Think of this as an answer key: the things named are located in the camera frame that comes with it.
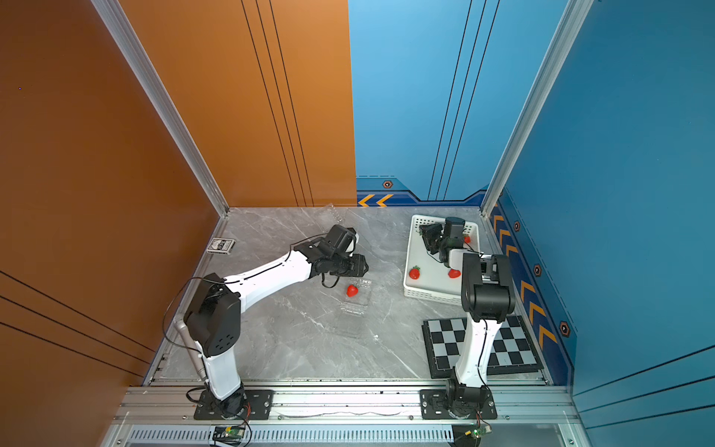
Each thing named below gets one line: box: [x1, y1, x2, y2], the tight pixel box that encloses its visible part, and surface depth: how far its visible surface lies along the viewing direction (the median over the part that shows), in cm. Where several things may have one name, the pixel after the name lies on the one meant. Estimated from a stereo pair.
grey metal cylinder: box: [173, 313, 208, 382], surface depth 84 cm
